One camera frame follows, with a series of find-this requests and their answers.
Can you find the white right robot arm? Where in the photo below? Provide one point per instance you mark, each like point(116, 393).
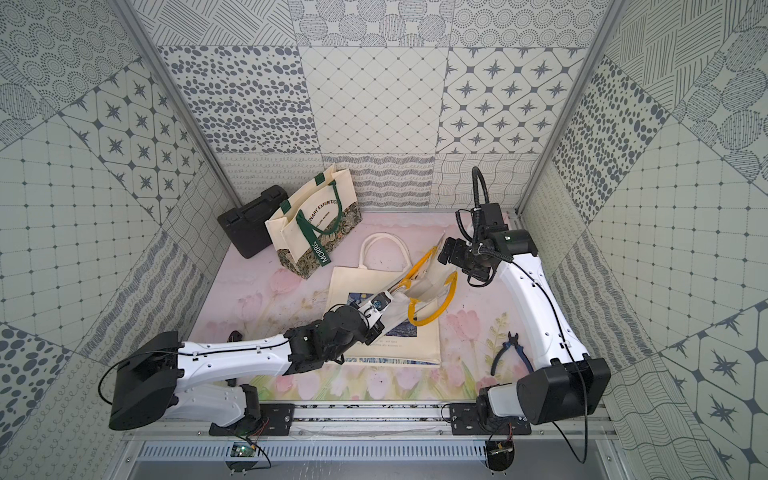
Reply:
point(563, 380)

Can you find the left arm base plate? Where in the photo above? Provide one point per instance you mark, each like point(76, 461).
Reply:
point(264, 419)

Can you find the right circuit board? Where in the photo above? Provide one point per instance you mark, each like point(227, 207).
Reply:
point(500, 455)

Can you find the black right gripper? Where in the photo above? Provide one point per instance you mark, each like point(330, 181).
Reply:
point(458, 247)

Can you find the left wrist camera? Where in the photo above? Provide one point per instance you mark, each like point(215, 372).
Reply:
point(373, 306)

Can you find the left circuit board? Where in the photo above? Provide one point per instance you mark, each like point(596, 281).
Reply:
point(242, 458)

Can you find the circuit board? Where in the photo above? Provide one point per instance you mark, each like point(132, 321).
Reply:
point(242, 458)
point(500, 455)

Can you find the green handled exhibition tote bag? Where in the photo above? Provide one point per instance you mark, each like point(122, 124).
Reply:
point(313, 221)

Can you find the black plastic tool case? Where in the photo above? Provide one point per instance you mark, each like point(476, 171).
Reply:
point(246, 226)

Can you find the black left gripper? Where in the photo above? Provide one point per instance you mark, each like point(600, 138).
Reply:
point(372, 321)

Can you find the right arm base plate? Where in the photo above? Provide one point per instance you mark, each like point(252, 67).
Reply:
point(468, 419)

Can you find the yellow handled white bag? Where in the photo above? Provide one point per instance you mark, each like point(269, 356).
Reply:
point(423, 293)

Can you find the starry night canvas tote bag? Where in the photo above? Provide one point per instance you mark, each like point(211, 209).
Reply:
point(405, 345)

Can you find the aluminium mounting rail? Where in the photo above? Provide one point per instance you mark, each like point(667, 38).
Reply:
point(401, 420)

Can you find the pink floral table mat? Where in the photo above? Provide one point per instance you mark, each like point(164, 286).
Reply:
point(260, 298)

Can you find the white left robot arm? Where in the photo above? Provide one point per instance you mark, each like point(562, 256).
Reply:
point(170, 379)

